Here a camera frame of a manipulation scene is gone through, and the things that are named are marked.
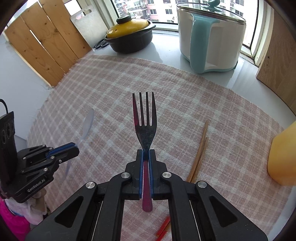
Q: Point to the wooden side panel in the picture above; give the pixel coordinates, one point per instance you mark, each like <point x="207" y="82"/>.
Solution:
<point x="277" y="64"/>

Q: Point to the black casserole pot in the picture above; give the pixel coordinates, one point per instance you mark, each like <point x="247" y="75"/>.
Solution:
<point x="129" y="45"/>

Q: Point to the person's left forearm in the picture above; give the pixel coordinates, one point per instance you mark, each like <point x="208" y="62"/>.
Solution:
<point x="20" y="210"/>

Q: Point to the red-tipped wooden chopstick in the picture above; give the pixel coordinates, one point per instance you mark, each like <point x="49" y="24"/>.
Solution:
<point x="204" y="129"/>
<point x="203" y="148"/>

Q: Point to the wooden slat board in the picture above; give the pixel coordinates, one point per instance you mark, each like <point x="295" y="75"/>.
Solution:
<point x="46" y="41"/>

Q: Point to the yellow casserole lid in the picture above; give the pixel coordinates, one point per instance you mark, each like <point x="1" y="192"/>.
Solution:
<point x="129" y="29"/>

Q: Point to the yellow plastic cup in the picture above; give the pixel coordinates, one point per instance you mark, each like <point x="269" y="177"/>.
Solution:
<point x="282" y="157"/>

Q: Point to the apartment buildings outside window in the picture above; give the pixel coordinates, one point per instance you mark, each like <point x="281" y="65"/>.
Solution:
<point x="138" y="9"/>

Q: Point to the white cutting board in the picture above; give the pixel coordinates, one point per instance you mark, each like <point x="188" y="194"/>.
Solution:
<point x="85" y="30"/>

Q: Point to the pink plaid tablecloth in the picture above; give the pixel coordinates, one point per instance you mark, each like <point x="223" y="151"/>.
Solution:
<point x="196" y="97"/>

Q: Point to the person's left hand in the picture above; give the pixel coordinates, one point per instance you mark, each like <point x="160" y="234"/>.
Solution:
<point x="41" y="201"/>

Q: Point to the metal fork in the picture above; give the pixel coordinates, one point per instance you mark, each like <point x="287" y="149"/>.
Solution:
<point x="144" y="134"/>

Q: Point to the teal and white pot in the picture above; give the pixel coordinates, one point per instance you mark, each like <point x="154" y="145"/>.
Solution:
<point x="226" y="46"/>

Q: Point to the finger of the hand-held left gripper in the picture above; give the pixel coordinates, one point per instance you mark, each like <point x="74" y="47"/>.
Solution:
<point x="67" y="155"/>
<point x="41" y="151"/>

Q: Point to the glass pot lid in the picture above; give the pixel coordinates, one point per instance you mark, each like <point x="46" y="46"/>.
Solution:
<point x="222" y="16"/>

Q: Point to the translucent plastic knife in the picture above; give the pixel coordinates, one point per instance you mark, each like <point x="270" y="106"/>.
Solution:
<point x="89" y="120"/>

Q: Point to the white window frame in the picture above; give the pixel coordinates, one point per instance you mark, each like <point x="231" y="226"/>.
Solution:
<point x="254" y="27"/>

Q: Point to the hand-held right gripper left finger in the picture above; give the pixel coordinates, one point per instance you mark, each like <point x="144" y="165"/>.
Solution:
<point x="140" y="173"/>

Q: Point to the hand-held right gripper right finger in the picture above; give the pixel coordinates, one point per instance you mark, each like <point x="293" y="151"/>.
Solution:
<point x="151" y="173"/>

